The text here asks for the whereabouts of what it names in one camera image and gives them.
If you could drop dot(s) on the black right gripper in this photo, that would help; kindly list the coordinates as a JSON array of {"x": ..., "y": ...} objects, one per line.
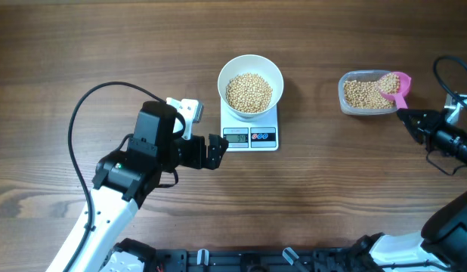
[{"x": 428, "y": 128}]

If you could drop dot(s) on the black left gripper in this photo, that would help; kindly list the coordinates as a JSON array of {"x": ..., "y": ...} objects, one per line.
[{"x": 197, "y": 161}]

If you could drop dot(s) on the pink plastic scoop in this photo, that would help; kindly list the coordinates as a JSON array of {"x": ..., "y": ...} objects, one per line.
[{"x": 399, "y": 98}]

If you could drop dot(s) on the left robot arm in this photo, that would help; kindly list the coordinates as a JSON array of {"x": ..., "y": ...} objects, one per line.
[{"x": 124, "y": 178}]

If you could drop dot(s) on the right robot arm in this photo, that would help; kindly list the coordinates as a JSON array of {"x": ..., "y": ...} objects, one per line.
[{"x": 441, "y": 245}]

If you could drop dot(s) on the white digital kitchen scale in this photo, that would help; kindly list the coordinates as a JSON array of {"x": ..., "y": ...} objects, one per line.
[{"x": 258, "y": 134}]

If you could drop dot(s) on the soybeans in pink scoop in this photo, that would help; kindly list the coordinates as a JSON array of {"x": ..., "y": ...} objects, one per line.
[{"x": 389, "y": 83}]

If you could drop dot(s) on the soybeans in white bowl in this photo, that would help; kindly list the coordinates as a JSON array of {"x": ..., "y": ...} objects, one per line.
[{"x": 249, "y": 93}]

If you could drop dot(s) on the white round bowl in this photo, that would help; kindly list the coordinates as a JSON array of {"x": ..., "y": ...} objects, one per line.
[{"x": 251, "y": 63}]

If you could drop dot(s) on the pile of yellow soybeans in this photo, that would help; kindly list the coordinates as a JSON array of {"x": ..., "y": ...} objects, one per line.
[{"x": 365, "y": 95}]

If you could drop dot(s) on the clear plastic container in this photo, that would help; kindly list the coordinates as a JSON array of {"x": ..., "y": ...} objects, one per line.
[{"x": 362, "y": 76}]

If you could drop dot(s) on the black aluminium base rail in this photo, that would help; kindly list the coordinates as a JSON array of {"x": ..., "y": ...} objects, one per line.
[{"x": 130, "y": 255}]

